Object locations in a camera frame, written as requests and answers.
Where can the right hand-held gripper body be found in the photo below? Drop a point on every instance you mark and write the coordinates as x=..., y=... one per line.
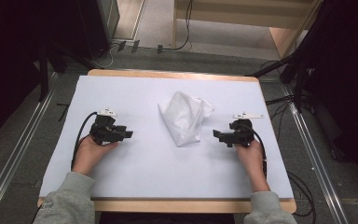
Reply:
x=244, y=133

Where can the white table sheet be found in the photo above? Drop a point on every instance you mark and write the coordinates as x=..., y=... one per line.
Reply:
x=155, y=168

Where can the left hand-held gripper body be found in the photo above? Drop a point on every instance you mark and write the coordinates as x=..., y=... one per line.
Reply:
x=104, y=130

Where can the dark cabinet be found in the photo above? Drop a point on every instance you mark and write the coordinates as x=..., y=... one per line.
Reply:
x=102, y=21

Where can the black curtain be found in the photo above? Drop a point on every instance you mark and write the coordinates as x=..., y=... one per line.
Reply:
x=348, y=77
x=6, y=62

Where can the wooden table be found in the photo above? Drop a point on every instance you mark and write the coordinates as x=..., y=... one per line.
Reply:
x=174, y=206

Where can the light wooden shelf unit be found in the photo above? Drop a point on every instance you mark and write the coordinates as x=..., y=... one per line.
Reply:
x=248, y=18

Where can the person's left hand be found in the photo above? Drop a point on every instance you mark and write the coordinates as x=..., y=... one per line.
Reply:
x=87, y=155

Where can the white cloth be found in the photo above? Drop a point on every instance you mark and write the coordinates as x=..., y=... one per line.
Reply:
x=185, y=118

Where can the metal floor rail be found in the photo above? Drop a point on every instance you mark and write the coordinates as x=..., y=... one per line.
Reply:
x=315, y=161
x=15, y=155

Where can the black metal stand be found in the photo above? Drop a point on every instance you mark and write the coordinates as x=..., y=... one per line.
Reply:
x=298, y=81
x=43, y=74

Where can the black plug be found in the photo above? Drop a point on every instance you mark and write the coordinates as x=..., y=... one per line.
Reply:
x=135, y=46
x=160, y=48
x=121, y=45

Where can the person's right hand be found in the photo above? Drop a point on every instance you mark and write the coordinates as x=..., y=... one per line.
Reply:
x=253, y=161

